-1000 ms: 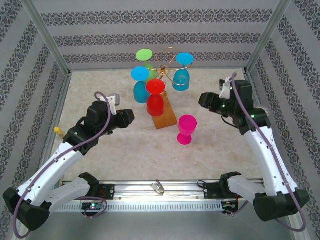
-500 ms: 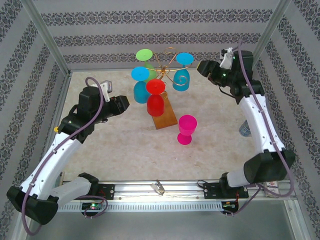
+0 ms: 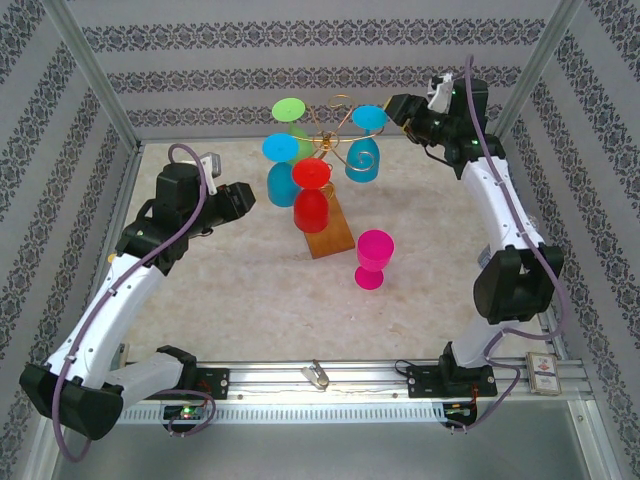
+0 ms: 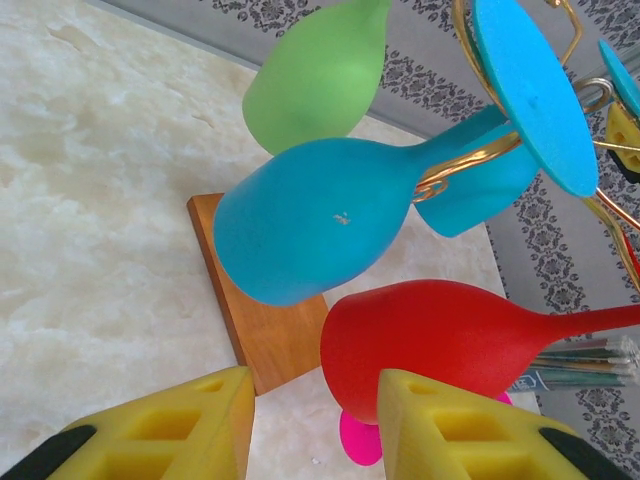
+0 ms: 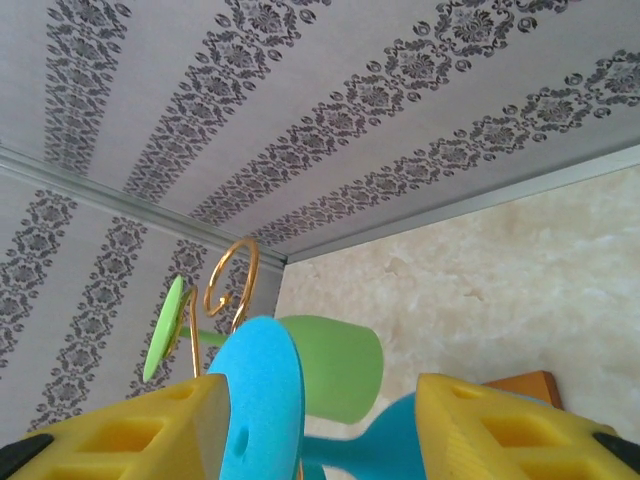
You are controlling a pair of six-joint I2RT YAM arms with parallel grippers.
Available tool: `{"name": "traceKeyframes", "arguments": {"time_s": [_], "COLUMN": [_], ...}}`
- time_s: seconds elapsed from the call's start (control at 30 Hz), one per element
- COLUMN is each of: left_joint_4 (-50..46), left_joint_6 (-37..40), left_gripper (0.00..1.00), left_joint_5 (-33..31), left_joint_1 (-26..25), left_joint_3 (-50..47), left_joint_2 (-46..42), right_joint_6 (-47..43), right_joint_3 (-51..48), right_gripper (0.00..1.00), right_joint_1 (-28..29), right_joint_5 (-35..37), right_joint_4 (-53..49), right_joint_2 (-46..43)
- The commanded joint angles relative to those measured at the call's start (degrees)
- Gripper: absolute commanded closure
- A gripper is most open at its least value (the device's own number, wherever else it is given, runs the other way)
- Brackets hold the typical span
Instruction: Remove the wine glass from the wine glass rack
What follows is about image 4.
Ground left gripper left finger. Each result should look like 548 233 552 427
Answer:
0 366 256 480

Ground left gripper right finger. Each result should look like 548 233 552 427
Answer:
378 369 640 480

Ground red wine glass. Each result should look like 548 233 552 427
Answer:
319 279 640 426

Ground pink wine glass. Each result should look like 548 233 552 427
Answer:
338 390 514 467

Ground gold wire rack wooden base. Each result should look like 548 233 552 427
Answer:
187 0 640 396

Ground blue wine glass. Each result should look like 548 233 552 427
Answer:
417 39 640 239
213 0 600 307

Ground green wine glass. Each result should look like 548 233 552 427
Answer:
242 0 394 156

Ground clear jar of sticks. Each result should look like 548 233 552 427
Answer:
509 335 640 396

